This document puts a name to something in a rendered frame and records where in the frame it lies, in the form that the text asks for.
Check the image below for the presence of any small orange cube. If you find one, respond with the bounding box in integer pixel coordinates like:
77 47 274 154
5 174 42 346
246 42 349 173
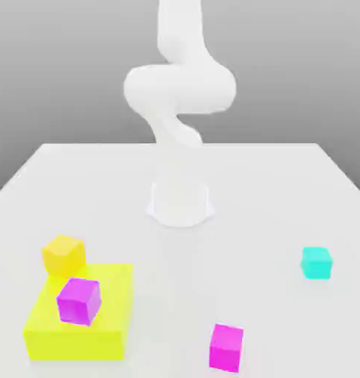
41 235 87 278

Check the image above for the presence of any large yellow box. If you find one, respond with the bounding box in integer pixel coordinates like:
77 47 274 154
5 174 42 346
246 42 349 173
22 262 134 362

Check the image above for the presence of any small cyan cube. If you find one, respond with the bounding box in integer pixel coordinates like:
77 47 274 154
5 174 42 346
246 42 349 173
300 246 333 281

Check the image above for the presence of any small purple cube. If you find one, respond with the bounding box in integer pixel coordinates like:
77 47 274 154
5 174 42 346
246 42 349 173
56 277 103 328

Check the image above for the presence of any small magenta cube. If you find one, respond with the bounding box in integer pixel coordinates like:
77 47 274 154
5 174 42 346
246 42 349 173
209 323 245 374

